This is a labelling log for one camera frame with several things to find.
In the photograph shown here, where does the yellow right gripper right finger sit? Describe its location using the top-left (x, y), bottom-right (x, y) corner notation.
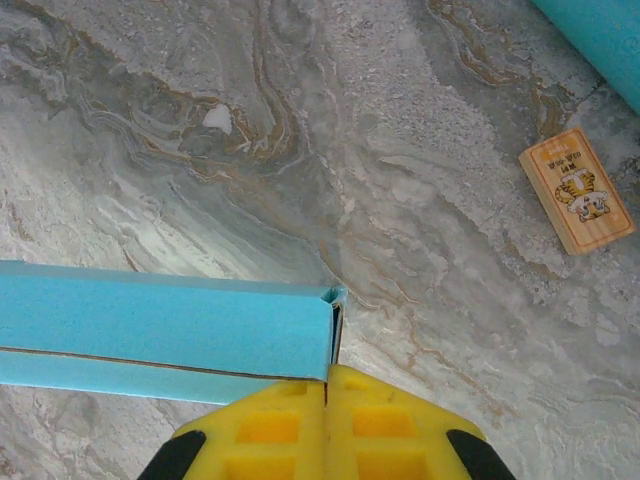
top-left (325, 363), bottom-right (516, 480)

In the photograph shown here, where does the light blue cardboard box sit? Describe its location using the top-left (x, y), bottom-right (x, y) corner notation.
top-left (531, 0), bottom-right (640, 117)

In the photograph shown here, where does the blue paper box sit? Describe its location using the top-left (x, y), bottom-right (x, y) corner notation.
top-left (0, 259), bottom-right (350, 406)

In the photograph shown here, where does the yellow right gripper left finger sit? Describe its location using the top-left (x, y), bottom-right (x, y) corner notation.
top-left (137, 379), bottom-right (330, 480)

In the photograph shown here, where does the wooden block with tiger print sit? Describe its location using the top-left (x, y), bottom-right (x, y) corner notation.
top-left (518, 127), bottom-right (637, 256)

